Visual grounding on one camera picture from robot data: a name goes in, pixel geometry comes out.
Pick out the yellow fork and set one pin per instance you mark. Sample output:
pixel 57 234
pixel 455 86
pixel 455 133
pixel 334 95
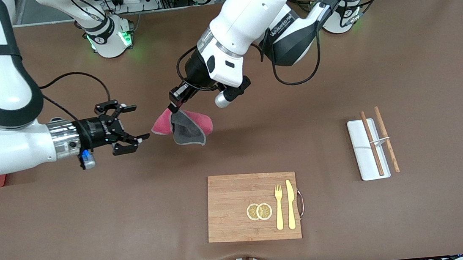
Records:
pixel 279 210

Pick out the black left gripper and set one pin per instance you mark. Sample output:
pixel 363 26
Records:
pixel 194 72

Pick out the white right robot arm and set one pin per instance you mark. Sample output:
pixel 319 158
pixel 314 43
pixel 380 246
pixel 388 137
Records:
pixel 7 96

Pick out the wooden cutting board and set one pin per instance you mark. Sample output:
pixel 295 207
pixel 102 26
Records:
pixel 239 208

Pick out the white rectangular tray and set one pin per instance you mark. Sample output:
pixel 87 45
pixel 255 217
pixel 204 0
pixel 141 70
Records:
pixel 360 147

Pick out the lemon slice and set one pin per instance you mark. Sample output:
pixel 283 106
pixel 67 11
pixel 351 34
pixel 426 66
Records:
pixel 252 212
pixel 265 211

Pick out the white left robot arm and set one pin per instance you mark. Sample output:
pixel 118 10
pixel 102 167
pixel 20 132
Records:
pixel 246 22

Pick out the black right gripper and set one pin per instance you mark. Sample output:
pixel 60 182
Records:
pixel 95 131

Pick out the pink and grey cloth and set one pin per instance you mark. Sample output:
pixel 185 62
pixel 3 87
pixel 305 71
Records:
pixel 188 125

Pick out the yellow knife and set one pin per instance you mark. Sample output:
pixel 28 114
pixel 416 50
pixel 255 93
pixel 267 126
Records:
pixel 290 205

